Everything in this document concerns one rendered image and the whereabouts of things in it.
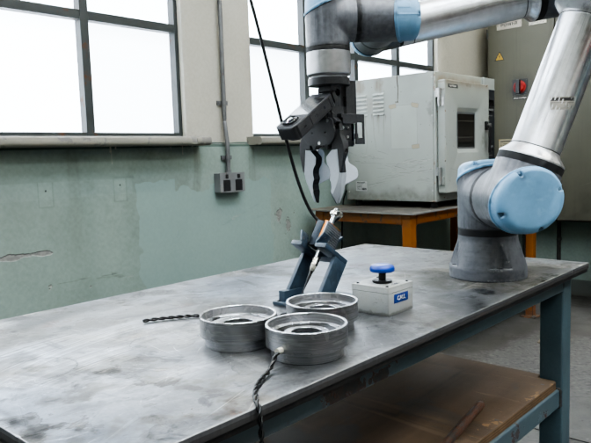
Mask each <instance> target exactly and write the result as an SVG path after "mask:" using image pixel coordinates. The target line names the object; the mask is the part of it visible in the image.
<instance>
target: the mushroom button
mask: <svg viewBox="0 0 591 443"><path fill-rule="evenodd" d="M369 270H370V271H371V272H375V273H378V279H379V280H386V273H388V272H394V271H395V267H394V265H392V264H388V263H376V264H373V265H371V266H370V268H369Z"/></svg>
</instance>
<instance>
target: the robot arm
mask: <svg viewBox="0 0 591 443"><path fill-rule="evenodd" d="M303 15H304V17H305V38H306V59H307V77H309V79H308V86H309V87H310V88H317V90H318V94H312V95H310V96H309V97H308V98H307V99H306V100H305V101H304V102H303V103H301V104H300V105H299V106H298V107H297V108H296V109H295V110H294V111H293V112H292V113H291V114H290V115H289V116H288V117H287V118H286V119H285V120H284V121H282V122H281V123H280V124H279V125H278V126H277V127H276V128H277V131H278V133H279V135H280V137H281V139H282V140H291V141H295V140H301V143H300V158H301V163H302V167H303V173H304V175H305V178H306V182H307V185H308V187H309V189H310V193H311V195H312V198H313V199H314V201H315V202H316V203H319V194H320V191H319V184H321V183H323V182H325V181H326V180H327V179H330V182H331V185H332V189H331V195H332V197H333V198H334V200H335V202H336V204H337V203H340V202H341V199H342V196H343V193H344V190H345V185H346V184H348V183H350V182H352V181H354V180H356V179H357V177H358V171H357V168H356V167H354V166H353V165H351V164H350V163H349V162H348V158H347V154H348V147H353V146H354V139H355V144H365V129H364V114H357V113H356V82H355V81H350V80H349V77H348V76H350V74H351V56H350V44H351V47H352V48H353V50H354V51H355V52H356V53H357V54H359V55H362V56H375V55H378V54H380V53H381V52H383V51H387V50H391V49H394V48H398V47H404V46H409V45H412V44H416V43H420V42H424V41H428V40H435V39H439V38H442V37H447V36H450V35H454V34H458V33H465V32H468V31H473V30H477V29H480V28H485V27H488V26H492V25H499V24H503V23H506V22H511V21H515V20H518V19H522V18H524V19H525V20H527V21H528V22H535V21H538V20H543V19H547V18H558V21H557V23H556V25H555V28H554V30H553V33H552V36H551V39H550V42H549V44H548V47H547V49H546V51H545V54H544V58H543V60H542V62H541V65H540V68H539V70H538V72H537V75H536V79H535V82H534V83H533V86H532V88H531V91H530V94H529V97H528V100H527V102H526V105H525V107H524V109H523V112H522V116H521V118H520V120H519V123H518V126H517V128H516V130H515V133H514V137H513V140H512V141H511V142H510V143H509V144H508V145H506V146H504V147H502V148H500V149H499V151H498V154H497V156H496V158H495V159H486V160H478V161H471V162H467V163H463V164H461V165H460V166H459V168H458V173H457V179H456V183H457V222H458V238H457V241H456V247H455V249H454V252H453V255H452V258H451V260H450V263H449V276H450V277H451V278H454V279H457V280H465V281H471V282H483V283H503V282H514V281H519V280H525V279H527V278H528V266H527V263H526V260H525V257H524V255H523V252H522V247H521V245H520V242H519V237H518V234H524V235H526V234H534V233H536V232H539V231H541V230H543V229H546V228H548V227H549V226H550V225H551V224H552V223H553V222H555V220H556V219H557V218H558V216H559V214H560V212H561V210H562V207H563V205H564V191H563V190H562V186H561V183H560V181H561V178H562V176H563V174H564V171H565V166H564V165H563V164H562V162H561V160H560V155H561V152H562V150H563V147H564V146H565V141H566V139H567V136H568V135H569V132H570V129H571V127H572V124H573V121H574V118H575V116H576V113H577V112H578V109H579V106H580V102H581V100H582V98H583V96H584V93H585V90H586V88H587V85H588V82H589V79H590V77H591V0H423V1H419V0H304V14H303ZM357 122H361V128H362V138H359V137H358V131H357ZM354 126H355V133H354ZM321 148H326V149H332V150H331V152H330V153H329V154H328V156H327V157H326V162H327V165H326V164H325V153H324V151H323V150H322V149H321Z"/></svg>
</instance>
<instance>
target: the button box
mask: <svg viewBox="0 0 591 443"><path fill-rule="evenodd" d="M352 293H353V296H355V297H356V298H357V299H358V311H359V312H363V313H369V314H374V315H379V316H393V315H396V314H398V313H400V312H403V311H406V310H408V309H412V280H399V279H392V278H386V280H379V279H378V277H374V278H371V279H367V280H362V281H358V282H355V283H352Z"/></svg>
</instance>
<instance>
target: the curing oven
mask: <svg viewBox="0 0 591 443"><path fill-rule="evenodd" d="M355 82H356V113H357V114H364V129H365V144H355V139H354V146H353V147H348V154H347V158H348V162H349V163H350V164H351V165H353V166H354V167H356V168H357V171H358V177H357V179H356V180H354V181H352V182H350V183H348V184H347V199H348V200H356V204H355V205H356V206H362V205H363V203H362V201H363V200H393V201H425V202H431V203H430V207H431V208H437V207H438V201H444V200H456V199H457V183H456V179H457V173H458V168H459V166H460V165H461V164H463V163H467V162H471V161H478V160H486V159H494V79H491V78H484V77H475V76H465V75H458V74H453V73H447V72H440V71H430V72H421V73H414V74H407V75H400V76H387V77H380V78H373V79H366V80H359V81H355Z"/></svg>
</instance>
